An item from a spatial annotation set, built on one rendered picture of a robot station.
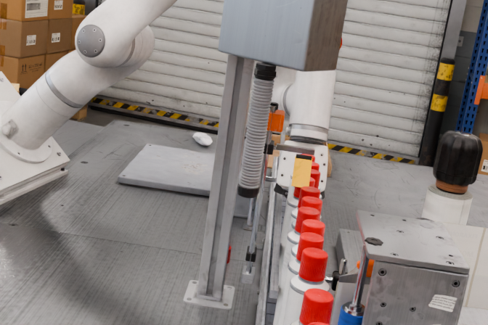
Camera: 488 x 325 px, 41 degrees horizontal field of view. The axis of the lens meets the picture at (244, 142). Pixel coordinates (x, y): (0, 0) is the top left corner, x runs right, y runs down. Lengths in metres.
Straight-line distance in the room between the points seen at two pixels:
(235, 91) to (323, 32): 0.21
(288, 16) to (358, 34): 4.50
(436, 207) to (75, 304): 0.68
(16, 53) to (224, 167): 3.71
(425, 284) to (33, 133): 1.14
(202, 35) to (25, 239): 4.47
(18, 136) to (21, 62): 3.14
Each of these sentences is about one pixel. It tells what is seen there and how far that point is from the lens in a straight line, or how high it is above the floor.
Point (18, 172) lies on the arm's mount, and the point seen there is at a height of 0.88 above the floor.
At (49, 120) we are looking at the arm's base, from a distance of 1.64.
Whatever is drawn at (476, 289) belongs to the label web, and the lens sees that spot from 1.20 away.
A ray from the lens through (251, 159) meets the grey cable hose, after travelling 1.01.
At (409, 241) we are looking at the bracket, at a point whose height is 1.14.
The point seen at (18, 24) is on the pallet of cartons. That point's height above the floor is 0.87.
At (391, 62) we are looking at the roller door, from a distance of 5.46.
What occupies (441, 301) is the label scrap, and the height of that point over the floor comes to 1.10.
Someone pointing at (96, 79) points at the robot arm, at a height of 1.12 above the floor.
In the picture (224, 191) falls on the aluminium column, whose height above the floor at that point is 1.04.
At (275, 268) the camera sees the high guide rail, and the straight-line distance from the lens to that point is 1.08.
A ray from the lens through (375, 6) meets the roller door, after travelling 5.45.
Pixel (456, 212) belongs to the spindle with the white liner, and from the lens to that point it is 1.30.
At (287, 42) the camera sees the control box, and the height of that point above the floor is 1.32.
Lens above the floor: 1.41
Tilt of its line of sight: 14 degrees down
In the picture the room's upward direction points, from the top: 8 degrees clockwise
